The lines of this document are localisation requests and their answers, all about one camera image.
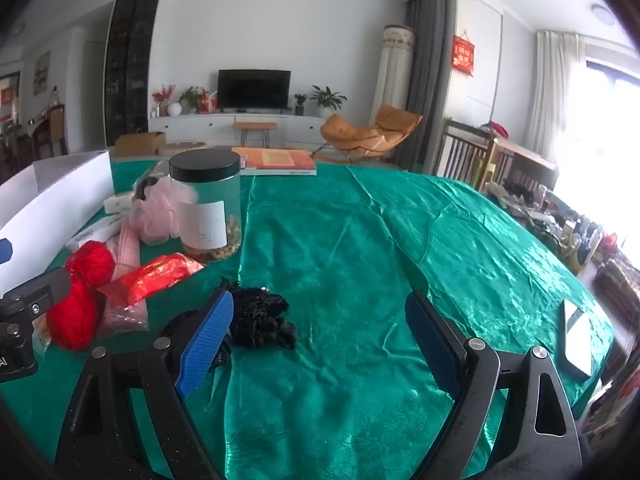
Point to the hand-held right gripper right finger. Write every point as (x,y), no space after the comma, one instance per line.
(432,345)

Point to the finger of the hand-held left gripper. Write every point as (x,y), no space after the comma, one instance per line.
(42,290)
(5,251)

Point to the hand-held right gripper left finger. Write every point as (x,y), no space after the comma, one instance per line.
(205,345)

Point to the red yarn ball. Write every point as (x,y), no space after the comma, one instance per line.
(72,315)
(90,260)

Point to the black lace cloth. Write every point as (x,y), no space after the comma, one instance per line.
(260,320)

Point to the white cardboard box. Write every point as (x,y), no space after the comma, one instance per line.
(50,200)

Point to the pink roll in clear wrap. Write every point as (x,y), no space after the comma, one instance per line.
(122,320)

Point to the red plastic packet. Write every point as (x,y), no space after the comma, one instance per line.
(150,277)

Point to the small white box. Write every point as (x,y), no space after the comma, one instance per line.
(119,202)

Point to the green satin tablecloth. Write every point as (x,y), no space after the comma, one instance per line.
(350,260)

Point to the pink mesh bath pouf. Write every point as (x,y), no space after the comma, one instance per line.
(160,210)

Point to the smartphone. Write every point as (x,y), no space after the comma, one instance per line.
(577,340)

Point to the clear jar with black lid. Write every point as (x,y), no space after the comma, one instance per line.
(205,195)

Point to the brown cardboard box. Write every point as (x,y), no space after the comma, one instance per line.
(140,144)

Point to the pile of assorted clutter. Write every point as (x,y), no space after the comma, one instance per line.
(565,225)

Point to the orange book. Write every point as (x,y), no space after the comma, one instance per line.
(280,160)

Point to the white tv cabinet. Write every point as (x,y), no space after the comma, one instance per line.
(200,127)

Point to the orange lounge chair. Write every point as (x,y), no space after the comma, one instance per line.
(370,135)

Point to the dark display cabinet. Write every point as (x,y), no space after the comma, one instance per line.
(130,70)

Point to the white round vase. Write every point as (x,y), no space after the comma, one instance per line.
(174,109)

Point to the red flower arrangement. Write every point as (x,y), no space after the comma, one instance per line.
(162,95)

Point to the wooden stool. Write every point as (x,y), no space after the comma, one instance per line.
(255,126)

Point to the red cloth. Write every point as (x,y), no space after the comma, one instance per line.
(498,129)

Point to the red gift box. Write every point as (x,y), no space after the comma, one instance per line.
(207,105)

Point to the leafy green potted plant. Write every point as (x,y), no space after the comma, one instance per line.
(192,97)

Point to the small green potted plant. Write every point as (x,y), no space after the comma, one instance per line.
(300,102)

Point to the black television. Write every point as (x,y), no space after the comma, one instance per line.
(254,89)

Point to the large green potted plant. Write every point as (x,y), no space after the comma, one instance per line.
(327,97)

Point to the grey curtain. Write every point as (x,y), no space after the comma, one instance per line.
(427,75)

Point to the white sheer curtain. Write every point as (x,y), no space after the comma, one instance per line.
(552,95)

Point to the covered floor air conditioner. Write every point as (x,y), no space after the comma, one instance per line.
(392,70)

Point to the round ceiling lamp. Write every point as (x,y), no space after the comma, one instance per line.
(602,14)

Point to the framed wall painting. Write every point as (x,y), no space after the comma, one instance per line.
(42,72)

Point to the red wall hanging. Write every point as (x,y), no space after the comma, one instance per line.
(463,55)

